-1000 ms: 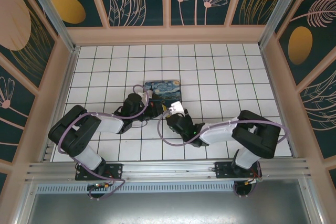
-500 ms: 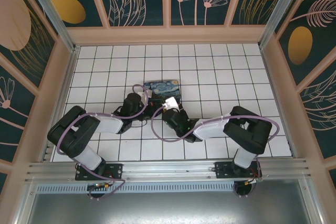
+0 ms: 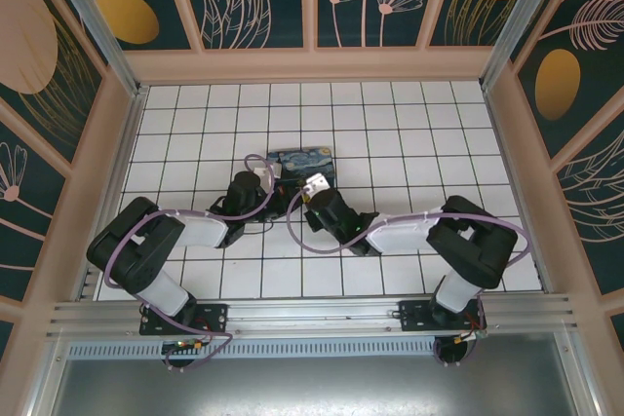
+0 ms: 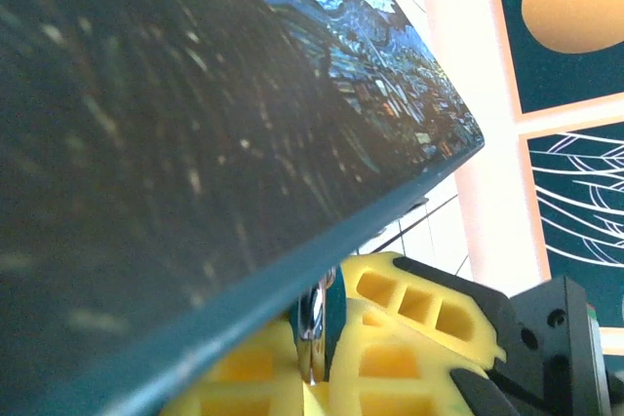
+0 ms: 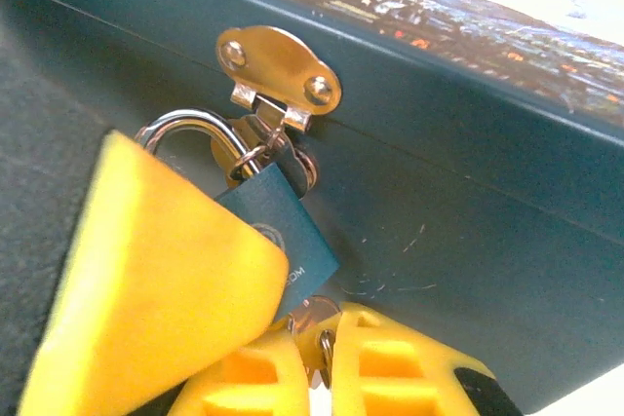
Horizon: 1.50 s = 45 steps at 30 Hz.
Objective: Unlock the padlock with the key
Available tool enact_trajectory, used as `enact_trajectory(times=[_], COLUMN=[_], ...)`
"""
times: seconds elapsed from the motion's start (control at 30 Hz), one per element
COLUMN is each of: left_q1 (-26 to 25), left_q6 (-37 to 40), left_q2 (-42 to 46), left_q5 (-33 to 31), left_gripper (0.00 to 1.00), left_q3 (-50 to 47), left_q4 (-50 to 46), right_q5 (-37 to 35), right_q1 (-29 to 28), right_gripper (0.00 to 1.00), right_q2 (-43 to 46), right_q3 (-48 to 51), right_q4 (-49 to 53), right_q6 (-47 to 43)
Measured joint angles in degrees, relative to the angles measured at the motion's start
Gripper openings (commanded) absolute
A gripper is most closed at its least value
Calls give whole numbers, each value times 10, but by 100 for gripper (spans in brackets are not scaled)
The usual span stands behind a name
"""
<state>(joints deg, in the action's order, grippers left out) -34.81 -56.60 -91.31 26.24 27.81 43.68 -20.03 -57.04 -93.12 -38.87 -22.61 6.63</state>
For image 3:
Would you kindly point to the starry night print tin box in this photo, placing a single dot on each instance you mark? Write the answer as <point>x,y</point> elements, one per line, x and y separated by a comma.
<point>302,160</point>

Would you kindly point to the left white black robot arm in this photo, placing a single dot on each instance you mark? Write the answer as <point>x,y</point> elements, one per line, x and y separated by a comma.
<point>161,289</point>

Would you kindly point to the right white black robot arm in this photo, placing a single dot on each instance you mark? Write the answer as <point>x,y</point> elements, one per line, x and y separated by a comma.
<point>404,236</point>

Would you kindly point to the grey metal sheet panel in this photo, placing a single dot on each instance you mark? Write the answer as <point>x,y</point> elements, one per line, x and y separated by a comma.
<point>312,387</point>

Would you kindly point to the aluminium mounting rail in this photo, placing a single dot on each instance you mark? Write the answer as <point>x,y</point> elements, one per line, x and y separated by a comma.
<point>312,313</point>

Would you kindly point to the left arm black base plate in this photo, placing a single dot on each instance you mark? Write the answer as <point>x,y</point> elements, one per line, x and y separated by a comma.
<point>214,314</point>

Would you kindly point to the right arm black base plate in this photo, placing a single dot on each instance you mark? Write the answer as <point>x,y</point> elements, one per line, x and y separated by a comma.
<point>414,313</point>

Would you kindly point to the aluminium frame post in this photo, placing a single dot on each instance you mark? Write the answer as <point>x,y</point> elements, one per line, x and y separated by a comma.
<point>97,21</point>
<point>526,16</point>

